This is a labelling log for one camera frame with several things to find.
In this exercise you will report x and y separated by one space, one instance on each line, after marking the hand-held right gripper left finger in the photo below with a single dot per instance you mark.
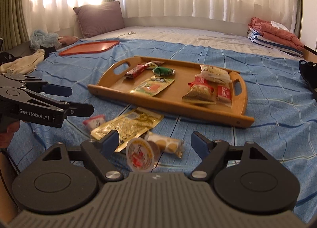
111 141

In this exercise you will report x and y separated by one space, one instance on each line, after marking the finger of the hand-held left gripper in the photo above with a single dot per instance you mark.
79 109
59 90

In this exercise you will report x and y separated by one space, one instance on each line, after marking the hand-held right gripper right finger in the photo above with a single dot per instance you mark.
199 142

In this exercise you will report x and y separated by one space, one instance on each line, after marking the jelly cup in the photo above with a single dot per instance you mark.
138 155

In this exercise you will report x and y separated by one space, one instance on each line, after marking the small red snack packet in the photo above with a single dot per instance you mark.
224 93

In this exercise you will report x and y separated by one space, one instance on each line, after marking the red white snack packet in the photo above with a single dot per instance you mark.
201 83

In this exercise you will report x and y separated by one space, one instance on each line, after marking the wooden tray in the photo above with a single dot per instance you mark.
178 77

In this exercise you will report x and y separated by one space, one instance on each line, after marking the dark red bar packet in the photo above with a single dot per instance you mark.
136 71

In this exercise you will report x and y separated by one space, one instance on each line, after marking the white pastry packet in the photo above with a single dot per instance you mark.
215 73

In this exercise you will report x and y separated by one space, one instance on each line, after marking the green snack packet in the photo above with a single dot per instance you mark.
163 71

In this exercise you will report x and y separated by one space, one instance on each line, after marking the small brown snack wrapper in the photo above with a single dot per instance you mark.
154 64

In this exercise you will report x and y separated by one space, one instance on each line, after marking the person's left hand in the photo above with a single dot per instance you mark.
11 134

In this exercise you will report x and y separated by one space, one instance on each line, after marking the pink white small packet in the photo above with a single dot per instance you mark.
95 121

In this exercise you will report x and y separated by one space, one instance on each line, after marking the yellow pickle packet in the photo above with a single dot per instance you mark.
128 124

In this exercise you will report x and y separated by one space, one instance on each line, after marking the round cracker packet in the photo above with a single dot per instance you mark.
168 144

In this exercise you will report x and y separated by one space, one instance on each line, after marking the cream cloth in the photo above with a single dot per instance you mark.
22 62

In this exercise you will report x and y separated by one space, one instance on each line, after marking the gold red triangular snack packet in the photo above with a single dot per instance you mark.
198 95

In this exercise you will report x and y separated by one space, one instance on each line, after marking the pink brown cloth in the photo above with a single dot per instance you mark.
68 40

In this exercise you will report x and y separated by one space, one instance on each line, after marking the red plastic tray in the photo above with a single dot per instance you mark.
89 48

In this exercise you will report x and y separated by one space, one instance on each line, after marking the light blue plastic bag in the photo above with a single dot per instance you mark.
44 37

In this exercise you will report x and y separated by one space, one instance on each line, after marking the black bag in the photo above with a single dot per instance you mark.
7 56

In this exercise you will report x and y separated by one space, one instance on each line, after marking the yellow orange snack packet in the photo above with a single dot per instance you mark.
152 87

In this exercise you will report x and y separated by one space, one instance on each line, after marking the purple pillow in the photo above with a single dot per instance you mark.
99 17

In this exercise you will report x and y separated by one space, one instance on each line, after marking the blue checked bedsheet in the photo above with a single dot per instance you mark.
272 99

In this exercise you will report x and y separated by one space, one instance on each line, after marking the white mattress cover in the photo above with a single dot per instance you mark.
173 35

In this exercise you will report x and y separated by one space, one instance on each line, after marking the folded blue striped blanket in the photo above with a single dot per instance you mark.
267 42

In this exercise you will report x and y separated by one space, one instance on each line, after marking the white bed board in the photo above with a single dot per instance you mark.
185 21

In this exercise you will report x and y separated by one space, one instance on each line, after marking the stack of folded blankets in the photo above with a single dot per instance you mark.
277 33

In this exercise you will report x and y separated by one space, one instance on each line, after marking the wooden bed frame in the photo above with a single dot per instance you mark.
310 53

